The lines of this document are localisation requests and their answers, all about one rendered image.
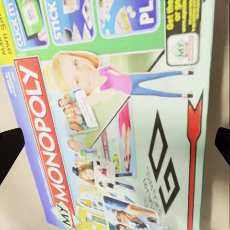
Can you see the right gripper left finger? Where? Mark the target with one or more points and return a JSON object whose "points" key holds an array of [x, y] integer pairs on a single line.
{"points": [[11, 144]]}

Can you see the board game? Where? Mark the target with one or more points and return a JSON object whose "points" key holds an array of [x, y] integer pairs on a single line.
{"points": [[112, 97]]}

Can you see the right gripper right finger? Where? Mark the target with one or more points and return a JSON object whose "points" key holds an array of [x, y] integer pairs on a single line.
{"points": [[222, 141]]}

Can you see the bed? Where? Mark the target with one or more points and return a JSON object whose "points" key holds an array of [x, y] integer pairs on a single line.
{"points": [[20, 206]]}

